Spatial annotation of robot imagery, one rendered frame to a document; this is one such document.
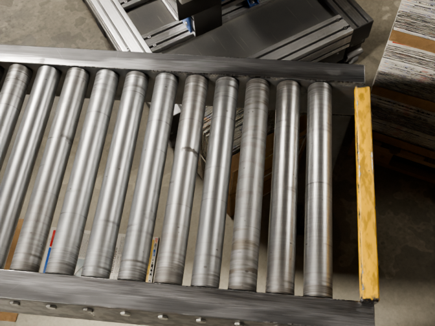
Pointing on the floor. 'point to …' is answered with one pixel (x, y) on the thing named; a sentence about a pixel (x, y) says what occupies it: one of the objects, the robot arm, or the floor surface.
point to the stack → (393, 70)
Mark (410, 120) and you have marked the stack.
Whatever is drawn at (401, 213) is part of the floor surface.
